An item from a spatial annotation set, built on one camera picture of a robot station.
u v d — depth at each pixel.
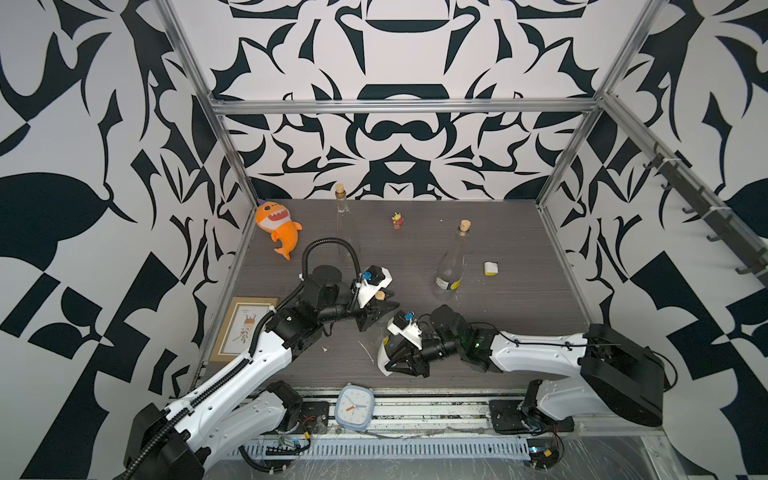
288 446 0.68
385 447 0.71
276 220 1.05
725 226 0.54
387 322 0.69
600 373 0.43
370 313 0.62
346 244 0.54
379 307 0.63
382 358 0.74
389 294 0.70
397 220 1.08
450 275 0.91
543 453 0.71
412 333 0.69
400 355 0.73
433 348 0.68
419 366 0.66
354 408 0.73
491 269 0.99
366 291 0.61
